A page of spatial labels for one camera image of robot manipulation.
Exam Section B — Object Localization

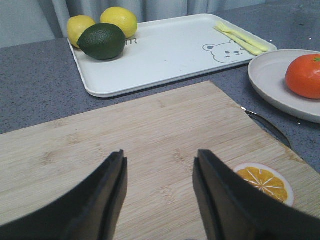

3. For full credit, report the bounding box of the beige round plate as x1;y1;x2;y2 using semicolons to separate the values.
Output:
248;49;320;124

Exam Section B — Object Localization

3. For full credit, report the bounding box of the dark green lime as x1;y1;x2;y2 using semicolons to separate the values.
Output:
77;23;126;60

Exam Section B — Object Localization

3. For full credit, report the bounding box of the orange mandarin fruit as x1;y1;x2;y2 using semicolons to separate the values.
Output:
285;53;320;100

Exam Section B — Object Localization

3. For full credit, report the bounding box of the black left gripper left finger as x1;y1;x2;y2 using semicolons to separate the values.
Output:
0;150;128;240

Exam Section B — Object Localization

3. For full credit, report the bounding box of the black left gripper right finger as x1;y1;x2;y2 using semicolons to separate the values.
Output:
192;149;320;240

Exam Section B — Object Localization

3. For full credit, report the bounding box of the white rectangular tray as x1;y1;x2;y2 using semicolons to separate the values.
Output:
67;13;279;99

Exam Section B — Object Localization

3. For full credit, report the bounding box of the grey curtain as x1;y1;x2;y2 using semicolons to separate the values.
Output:
0;0;273;49

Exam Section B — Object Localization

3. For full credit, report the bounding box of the yellow lemon right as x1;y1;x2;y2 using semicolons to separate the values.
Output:
100;7;138;39

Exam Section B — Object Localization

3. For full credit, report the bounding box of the yellow lemon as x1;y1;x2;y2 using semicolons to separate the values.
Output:
67;15;96;49
100;7;138;39

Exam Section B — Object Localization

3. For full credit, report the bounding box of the yellow plastic fork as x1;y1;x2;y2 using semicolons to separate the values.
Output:
214;21;269;53

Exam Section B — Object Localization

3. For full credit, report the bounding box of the yellow lemon left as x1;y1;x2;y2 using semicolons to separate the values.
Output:
67;15;96;49

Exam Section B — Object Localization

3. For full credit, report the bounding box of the wooden cutting board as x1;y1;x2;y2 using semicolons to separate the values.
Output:
0;81;320;240

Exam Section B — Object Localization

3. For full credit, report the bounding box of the orange slice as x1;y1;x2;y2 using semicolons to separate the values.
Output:
233;162;295;207

